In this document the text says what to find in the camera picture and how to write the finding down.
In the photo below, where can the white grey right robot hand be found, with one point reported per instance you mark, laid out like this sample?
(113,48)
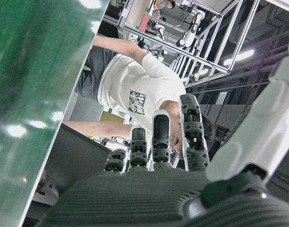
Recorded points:
(134,198)

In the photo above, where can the aluminium profile cage frame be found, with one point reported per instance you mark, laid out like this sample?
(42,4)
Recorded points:
(220,68)

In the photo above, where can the person in white t-shirt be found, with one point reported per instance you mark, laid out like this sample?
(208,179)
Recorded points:
(134,78)

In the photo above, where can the green conveyor belt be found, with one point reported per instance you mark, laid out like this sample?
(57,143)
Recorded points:
(28,94)

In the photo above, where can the long ceiling light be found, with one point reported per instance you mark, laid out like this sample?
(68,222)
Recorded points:
(239,57)

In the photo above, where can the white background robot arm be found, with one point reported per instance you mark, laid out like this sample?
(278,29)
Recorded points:
(189,35)

